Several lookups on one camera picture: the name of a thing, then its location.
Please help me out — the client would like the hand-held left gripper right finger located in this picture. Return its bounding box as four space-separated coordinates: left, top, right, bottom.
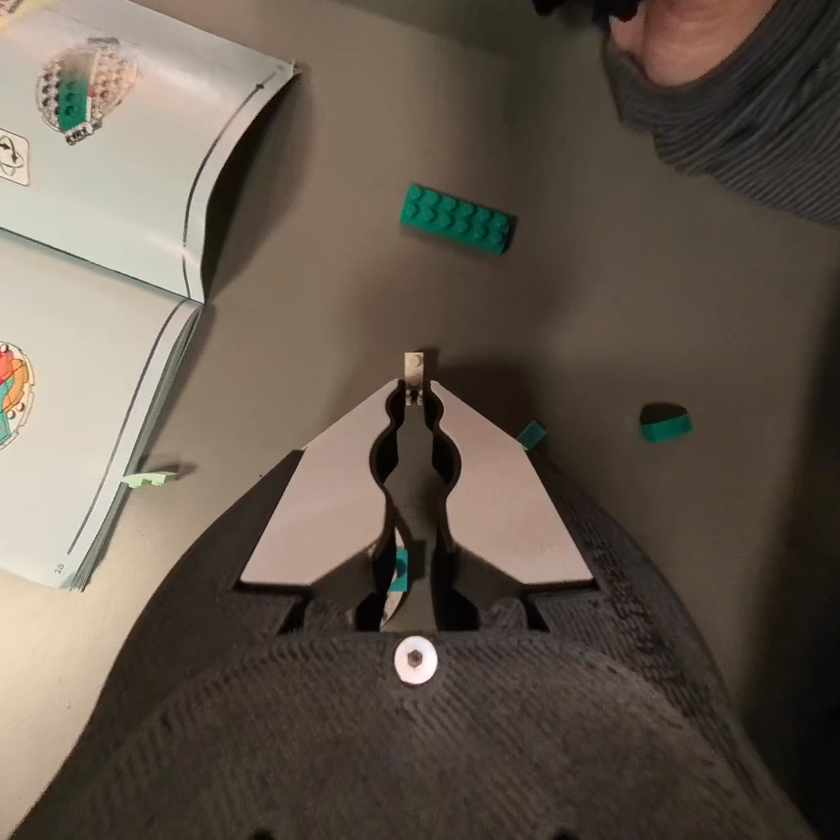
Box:
427 382 596 588

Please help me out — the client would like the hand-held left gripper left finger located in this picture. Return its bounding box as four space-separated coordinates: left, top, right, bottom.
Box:
238 378 403 588

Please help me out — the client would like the round colourful lego build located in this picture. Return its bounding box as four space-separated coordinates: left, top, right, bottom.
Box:
378 525 413 633

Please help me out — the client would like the white lego clip piece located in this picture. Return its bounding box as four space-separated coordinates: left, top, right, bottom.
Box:
403 350 428 407

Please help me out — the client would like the long green lego plate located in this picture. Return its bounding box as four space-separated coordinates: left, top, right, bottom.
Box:
398 182 518 257

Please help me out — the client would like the lego instruction booklet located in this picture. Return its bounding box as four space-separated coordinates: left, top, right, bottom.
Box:
0 0 301 593

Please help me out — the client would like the person's right hand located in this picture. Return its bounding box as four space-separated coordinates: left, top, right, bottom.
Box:
607 0 777 88

